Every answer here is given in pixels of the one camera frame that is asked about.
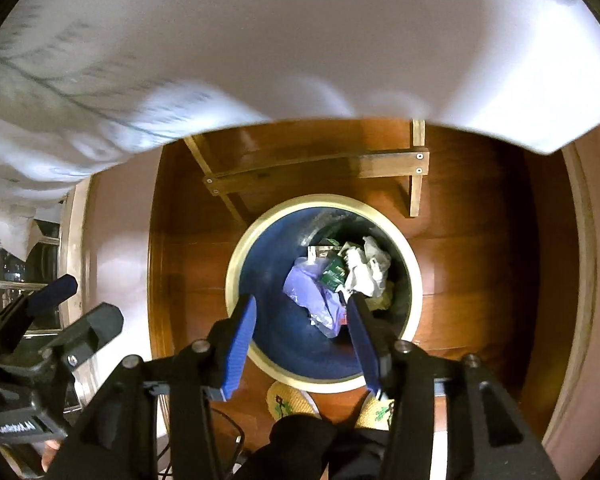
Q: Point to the dark green packet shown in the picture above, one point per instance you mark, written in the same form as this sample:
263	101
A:
335	274

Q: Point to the white paper trash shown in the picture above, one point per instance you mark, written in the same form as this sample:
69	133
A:
365	275

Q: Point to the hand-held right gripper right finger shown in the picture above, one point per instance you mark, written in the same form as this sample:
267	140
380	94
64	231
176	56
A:
365	355

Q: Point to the yellow gold wrapper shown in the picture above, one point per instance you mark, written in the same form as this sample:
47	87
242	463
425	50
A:
382	300

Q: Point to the purple plastic bag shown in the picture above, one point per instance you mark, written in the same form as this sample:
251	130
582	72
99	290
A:
305	285

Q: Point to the person's left hand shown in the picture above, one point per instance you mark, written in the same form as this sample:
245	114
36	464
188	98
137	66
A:
51	454

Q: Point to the yellow slipper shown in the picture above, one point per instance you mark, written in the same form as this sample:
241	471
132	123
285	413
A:
377	412
290	400

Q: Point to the blue trash bin cream rim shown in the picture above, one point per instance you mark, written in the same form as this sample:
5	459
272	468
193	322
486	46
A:
280	330

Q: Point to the wooden table frame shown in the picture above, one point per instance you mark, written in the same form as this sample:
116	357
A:
305	170

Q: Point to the white tablecloth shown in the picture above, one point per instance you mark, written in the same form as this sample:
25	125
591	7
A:
280	35

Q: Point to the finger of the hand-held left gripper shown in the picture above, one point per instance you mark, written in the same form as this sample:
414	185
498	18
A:
95	325
55	290

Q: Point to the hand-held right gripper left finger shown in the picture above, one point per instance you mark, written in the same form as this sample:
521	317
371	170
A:
237	350

